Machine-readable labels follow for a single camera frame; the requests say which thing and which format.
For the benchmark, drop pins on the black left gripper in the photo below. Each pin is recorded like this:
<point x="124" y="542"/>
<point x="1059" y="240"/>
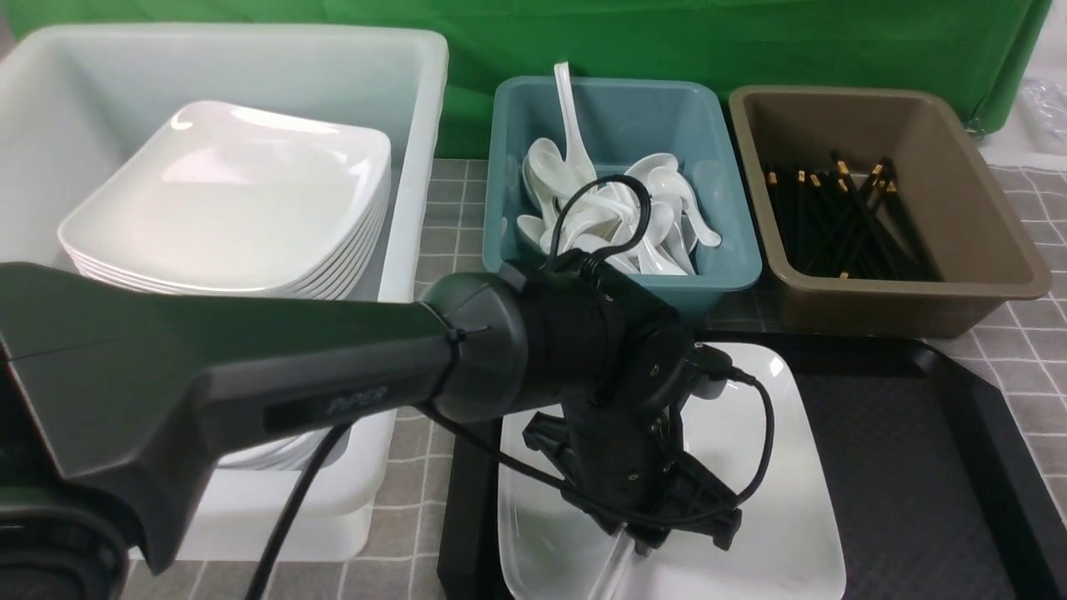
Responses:
<point x="650" y="485"/>

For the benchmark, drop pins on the white soup spoon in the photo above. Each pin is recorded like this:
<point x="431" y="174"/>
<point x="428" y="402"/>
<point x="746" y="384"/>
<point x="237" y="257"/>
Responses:
<point x="616" y="568"/>

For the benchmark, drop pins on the large white rice plate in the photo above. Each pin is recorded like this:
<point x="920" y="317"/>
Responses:
<point x="787" y="546"/>

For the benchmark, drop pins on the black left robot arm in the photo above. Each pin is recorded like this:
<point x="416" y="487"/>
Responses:
<point x="117" y="406"/>

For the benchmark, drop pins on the top stacked white plate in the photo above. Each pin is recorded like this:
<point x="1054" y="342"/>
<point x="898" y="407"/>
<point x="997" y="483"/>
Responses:
<point x="217" y="139"/>

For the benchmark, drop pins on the pile of white spoons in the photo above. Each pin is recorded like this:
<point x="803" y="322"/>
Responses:
<point x="607" y="214"/>

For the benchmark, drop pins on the upright white spoon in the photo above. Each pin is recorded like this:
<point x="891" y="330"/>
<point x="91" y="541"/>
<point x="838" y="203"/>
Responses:
<point x="576" y="154"/>

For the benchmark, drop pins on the black serving tray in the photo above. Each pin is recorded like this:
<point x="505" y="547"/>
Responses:
<point x="932" y="486"/>

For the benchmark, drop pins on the bundle of black chopsticks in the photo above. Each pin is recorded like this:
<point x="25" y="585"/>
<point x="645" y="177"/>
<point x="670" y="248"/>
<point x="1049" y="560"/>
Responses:
<point x="837" y="224"/>

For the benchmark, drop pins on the teal plastic bin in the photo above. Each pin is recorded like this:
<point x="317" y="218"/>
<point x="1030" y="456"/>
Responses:
<point x="621" y="121"/>

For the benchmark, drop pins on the brown plastic bin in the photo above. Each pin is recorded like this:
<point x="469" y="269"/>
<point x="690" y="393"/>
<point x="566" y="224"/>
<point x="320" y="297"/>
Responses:
<point x="977" y="242"/>

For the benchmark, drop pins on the stack of white plates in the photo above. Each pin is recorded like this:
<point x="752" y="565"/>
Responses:
<point x="309" y="236"/>

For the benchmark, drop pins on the green backdrop cloth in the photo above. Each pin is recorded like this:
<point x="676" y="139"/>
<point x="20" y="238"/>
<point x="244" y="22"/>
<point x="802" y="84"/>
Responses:
<point x="970" y="53"/>

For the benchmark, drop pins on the large white plastic tub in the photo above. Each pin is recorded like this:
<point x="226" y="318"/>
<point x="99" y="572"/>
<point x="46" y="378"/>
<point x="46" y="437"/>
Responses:
<point x="79" y="99"/>

